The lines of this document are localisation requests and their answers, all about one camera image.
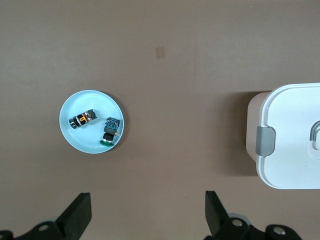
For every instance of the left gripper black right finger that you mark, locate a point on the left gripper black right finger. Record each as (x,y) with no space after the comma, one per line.
(217,217)

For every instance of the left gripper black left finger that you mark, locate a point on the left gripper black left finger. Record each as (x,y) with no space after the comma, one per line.
(75,215)

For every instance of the orange push-button switch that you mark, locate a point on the orange push-button switch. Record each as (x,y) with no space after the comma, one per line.
(82,119)

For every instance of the light blue round plate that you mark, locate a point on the light blue round plate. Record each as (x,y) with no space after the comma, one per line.
(85,140)

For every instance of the white lunch box grey latches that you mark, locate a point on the white lunch box grey latches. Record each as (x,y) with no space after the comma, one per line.
(292,140)

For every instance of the tan tape patch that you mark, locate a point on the tan tape patch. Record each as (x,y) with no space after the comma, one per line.
(160,52)

